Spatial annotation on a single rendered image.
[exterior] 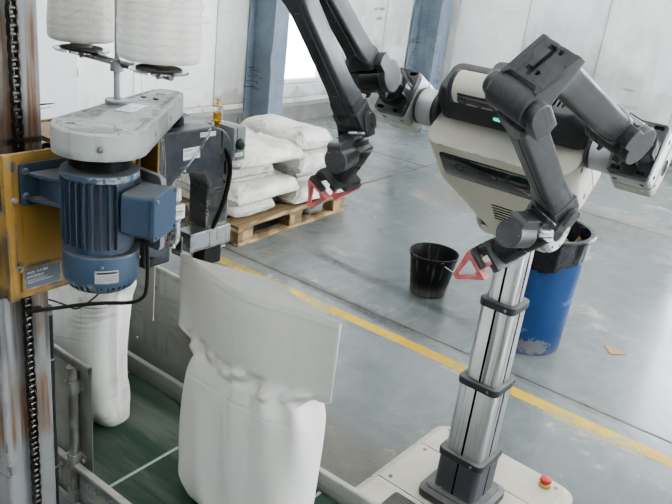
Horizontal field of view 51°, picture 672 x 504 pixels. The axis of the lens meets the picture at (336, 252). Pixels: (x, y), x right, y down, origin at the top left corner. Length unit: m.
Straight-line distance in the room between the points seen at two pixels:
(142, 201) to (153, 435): 1.04
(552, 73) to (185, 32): 0.70
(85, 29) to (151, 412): 1.23
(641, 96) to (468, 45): 2.39
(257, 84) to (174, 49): 6.37
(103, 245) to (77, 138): 0.22
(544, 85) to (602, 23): 8.50
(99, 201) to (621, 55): 8.49
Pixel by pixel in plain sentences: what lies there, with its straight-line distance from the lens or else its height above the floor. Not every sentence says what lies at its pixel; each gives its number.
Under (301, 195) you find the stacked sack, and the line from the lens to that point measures 5.00.
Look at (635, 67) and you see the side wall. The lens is 9.46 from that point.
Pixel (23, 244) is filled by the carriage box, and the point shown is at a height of 1.15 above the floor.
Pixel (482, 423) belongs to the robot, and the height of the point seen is 0.58.
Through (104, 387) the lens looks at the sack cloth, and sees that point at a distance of 2.25.
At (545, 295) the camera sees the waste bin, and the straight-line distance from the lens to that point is 3.68.
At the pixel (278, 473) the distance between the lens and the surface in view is 1.74.
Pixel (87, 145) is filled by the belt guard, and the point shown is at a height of 1.40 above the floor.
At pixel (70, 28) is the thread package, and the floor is 1.56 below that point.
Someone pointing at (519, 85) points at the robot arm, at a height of 1.61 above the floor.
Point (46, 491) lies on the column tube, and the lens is 2.02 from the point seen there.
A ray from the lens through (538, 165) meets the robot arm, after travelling 1.25.
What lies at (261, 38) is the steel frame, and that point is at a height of 0.96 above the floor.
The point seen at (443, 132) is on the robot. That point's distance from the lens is 1.75.
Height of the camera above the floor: 1.75
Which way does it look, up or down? 22 degrees down
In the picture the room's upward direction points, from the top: 7 degrees clockwise
